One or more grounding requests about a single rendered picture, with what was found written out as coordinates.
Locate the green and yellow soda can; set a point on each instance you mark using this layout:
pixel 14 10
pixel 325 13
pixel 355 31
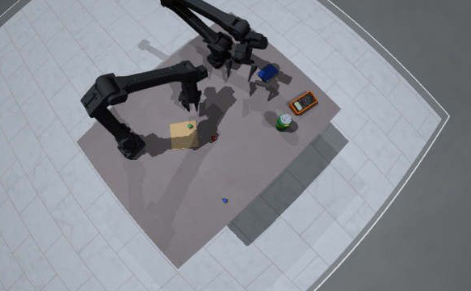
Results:
pixel 283 122

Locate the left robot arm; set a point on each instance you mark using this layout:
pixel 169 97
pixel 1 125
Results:
pixel 235 26

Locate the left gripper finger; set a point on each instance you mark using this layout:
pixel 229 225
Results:
pixel 252 70
pixel 228 67

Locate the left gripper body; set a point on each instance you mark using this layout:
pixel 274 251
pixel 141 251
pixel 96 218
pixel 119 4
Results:
pixel 242 60

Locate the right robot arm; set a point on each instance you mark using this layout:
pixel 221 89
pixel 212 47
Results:
pixel 111 90

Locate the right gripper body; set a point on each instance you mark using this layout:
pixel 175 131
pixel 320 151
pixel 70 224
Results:
pixel 190 96

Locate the tan square mat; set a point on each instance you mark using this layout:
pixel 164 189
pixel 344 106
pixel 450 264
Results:
pixel 182 137

